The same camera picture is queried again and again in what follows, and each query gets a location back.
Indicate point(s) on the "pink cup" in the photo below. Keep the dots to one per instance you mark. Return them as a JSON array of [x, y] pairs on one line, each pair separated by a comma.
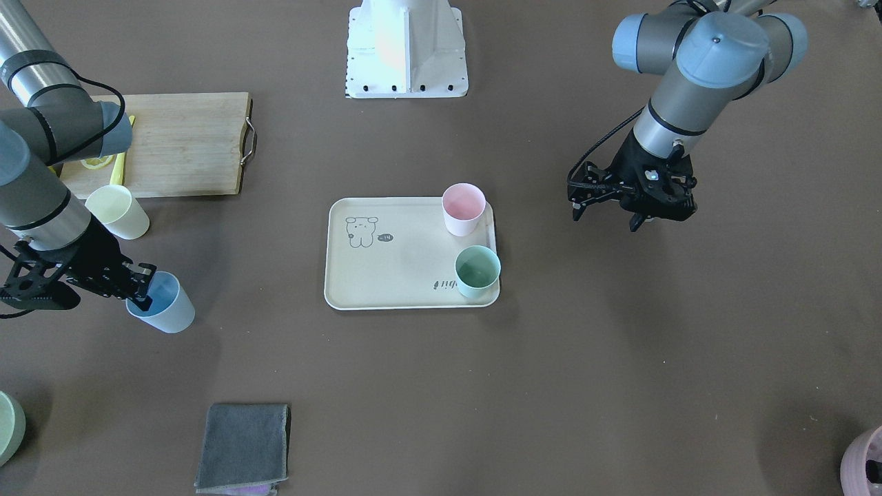
[[463, 206]]

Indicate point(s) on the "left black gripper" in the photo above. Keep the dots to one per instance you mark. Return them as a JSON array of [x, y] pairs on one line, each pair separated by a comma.
[[626, 167]]

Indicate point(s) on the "yellow plastic knife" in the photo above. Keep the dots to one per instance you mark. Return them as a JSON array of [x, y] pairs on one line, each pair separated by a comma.
[[117, 174]]

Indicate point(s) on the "folded grey cloth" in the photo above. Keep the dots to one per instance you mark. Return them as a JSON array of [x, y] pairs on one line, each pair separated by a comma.
[[245, 448]]

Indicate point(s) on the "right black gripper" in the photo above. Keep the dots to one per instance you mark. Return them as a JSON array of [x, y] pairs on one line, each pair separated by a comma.
[[94, 260]]

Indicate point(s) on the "cream rabbit serving tray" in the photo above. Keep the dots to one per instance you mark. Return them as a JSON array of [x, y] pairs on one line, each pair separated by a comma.
[[395, 253]]

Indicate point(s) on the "pink mixing bowl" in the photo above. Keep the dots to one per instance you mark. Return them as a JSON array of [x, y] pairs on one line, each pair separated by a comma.
[[860, 465]]

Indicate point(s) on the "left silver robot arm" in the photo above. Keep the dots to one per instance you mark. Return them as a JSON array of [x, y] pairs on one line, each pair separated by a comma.
[[707, 54]]

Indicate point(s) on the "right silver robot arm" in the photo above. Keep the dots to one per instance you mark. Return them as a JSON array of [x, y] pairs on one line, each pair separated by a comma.
[[62, 246]]

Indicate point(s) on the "mint green cup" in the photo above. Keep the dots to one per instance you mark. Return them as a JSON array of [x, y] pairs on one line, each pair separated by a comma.
[[477, 269]]

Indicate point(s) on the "light blue cup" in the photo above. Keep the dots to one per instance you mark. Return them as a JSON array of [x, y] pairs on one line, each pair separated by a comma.
[[171, 310]]

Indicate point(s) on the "pale yellow cup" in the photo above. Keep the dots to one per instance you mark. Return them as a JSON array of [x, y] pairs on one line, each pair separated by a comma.
[[115, 207]]

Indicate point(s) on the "mint green bowl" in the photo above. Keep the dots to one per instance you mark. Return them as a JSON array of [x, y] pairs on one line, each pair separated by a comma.
[[13, 424]]

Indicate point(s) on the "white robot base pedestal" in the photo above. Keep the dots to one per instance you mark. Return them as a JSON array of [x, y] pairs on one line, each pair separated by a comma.
[[406, 50]]

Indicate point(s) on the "lower lemon slice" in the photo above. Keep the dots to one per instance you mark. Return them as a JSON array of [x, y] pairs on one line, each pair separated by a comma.
[[98, 162]]

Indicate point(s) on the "bamboo cutting board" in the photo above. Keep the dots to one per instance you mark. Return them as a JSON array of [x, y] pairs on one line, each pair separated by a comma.
[[186, 144]]

